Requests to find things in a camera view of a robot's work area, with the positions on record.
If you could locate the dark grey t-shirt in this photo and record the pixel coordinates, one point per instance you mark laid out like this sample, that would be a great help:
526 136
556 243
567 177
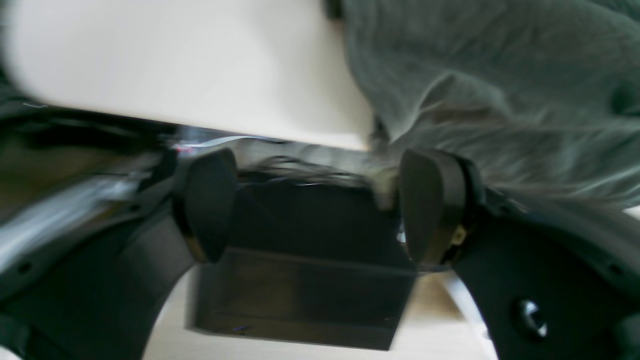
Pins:
542 95

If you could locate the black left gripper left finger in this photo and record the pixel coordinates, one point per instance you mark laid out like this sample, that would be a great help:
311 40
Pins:
95 293

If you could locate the black computer case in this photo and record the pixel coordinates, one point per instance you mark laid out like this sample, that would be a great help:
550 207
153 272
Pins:
305 262

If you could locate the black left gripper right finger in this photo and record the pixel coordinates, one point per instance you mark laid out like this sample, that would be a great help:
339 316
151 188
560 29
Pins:
551 279

